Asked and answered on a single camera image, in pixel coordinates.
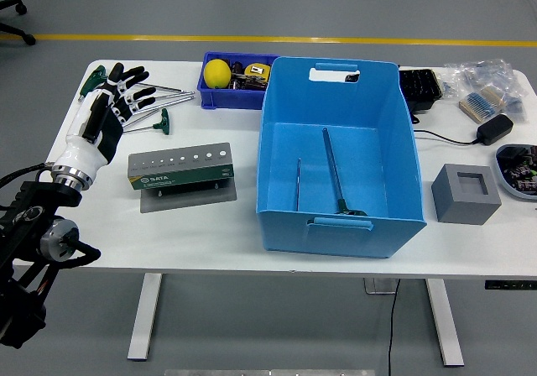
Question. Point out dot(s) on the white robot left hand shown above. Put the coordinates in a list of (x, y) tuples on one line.
[(84, 149)]

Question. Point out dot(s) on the silver green hex key stand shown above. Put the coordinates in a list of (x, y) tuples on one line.
[(189, 178)]

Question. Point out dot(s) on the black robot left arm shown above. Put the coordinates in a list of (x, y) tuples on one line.
[(42, 195)]

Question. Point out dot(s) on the light blue plastic box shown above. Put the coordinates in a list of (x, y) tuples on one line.
[(369, 162)]

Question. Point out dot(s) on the yellow foam ball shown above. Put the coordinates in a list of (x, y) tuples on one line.
[(217, 74)]

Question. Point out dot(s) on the black office chair base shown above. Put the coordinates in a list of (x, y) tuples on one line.
[(19, 6)]

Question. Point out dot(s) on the dark blue small bin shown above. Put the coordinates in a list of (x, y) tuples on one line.
[(235, 99)]

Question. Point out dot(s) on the white table leg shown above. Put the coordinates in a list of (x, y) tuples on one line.
[(144, 317), (444, 321)]

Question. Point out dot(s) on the dark small items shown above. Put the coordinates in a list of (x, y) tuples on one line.
[(251, 83)]

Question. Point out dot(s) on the yellow tape measure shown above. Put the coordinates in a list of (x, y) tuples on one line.
[(256, 69)]

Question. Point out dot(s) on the metal floor plate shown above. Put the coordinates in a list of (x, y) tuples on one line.
[(377, 286)]

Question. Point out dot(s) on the black ribbed tray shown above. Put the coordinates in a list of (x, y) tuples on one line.
[(419, 84)]

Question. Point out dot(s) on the grey foam cube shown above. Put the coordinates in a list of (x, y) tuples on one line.
[(461, 204)]

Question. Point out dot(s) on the taped resistor strip bundle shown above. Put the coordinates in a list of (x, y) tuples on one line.
[(478, 103)]

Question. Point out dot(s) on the clear plastic component bags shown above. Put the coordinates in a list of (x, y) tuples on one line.
[(482, 71)]

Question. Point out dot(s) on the black power adapter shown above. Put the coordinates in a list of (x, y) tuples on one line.
[(495, 128)]

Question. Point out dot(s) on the grey blue parts tray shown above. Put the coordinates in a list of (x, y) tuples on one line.
[(505, 181)]

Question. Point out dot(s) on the black electronic parts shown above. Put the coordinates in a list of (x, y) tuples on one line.
[(522, 172)]

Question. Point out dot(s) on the black table control panel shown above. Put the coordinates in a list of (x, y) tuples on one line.
[(509, 285)]

